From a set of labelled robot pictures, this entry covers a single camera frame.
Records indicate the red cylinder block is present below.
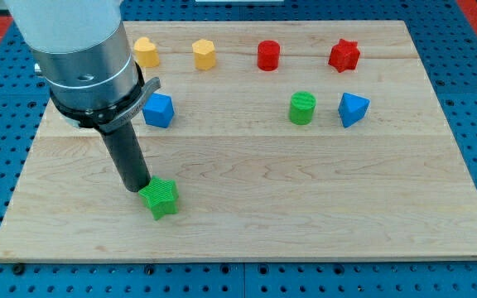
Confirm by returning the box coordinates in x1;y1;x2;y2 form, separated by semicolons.
257;40;281;71

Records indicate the green cylinder block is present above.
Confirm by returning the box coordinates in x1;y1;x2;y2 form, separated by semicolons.
289;91;316;125

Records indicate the blue cube block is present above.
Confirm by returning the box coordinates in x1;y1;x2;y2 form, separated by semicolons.
142;93;175;128

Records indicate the red star block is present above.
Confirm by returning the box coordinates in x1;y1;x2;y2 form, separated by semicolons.
328;39;360;73

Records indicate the green star block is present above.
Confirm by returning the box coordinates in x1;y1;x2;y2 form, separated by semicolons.
138;176;179;220

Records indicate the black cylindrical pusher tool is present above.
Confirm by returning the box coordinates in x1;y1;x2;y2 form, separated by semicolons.
100;123;151;192

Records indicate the yellow hexagon block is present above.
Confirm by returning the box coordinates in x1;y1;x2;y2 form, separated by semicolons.
192;39;216;70

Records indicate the yellow heart block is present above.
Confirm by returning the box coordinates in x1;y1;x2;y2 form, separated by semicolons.
133;37;160;68

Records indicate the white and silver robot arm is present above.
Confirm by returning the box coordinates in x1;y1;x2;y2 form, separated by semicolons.
5;0;161;134

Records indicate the wooden board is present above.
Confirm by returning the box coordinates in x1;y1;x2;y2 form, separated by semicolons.
0;21;477;263

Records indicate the blue triangular block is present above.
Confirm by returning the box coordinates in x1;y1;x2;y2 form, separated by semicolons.
338;93;370;128

